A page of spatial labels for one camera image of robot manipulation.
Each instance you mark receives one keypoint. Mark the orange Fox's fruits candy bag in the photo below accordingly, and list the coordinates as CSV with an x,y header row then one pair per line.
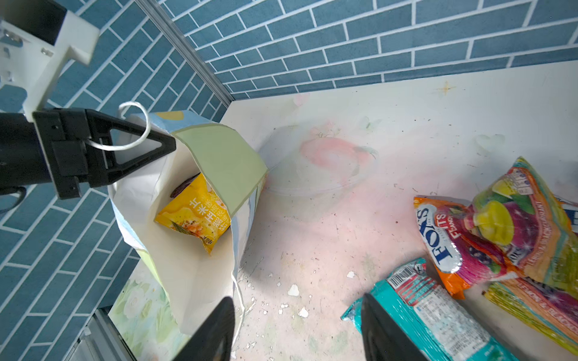
x,y
462,259

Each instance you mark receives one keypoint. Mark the teal candy bag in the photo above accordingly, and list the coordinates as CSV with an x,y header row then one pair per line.
x,y
438,325

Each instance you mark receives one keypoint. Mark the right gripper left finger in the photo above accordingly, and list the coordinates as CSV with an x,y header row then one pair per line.
x,y
214,339

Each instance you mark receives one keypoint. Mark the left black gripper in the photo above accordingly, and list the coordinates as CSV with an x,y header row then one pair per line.
x,y
68,147

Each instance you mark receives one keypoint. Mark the yellow corn snack packet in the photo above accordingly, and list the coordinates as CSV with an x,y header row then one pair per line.
x,y
196,210

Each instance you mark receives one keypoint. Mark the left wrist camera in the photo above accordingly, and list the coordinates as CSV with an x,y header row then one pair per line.
x,y
37,39

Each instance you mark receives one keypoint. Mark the green snack packet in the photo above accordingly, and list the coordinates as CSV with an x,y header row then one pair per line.
x,y
545,309

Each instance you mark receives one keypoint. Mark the pink yellow Fox's candy bag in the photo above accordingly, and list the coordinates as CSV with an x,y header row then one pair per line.
x,y
520,216

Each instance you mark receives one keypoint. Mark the pastel printed paper bag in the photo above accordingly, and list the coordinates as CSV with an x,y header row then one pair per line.
x,y
194,281

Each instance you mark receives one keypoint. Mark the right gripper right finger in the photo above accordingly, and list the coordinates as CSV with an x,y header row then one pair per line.
x,y
383,339

